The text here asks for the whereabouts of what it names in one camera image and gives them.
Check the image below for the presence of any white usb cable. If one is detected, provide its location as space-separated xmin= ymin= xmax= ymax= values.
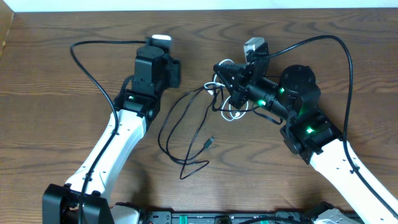
xmin=203 ymin=58 xmax=249 ymax=123

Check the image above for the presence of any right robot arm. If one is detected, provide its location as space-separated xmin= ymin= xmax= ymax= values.
xmin=213 ymin=44 xmax=397 ymax=223

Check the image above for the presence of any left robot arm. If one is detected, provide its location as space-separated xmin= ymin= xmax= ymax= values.
xmin=42 ymin=44 xmax=180 ymax=223

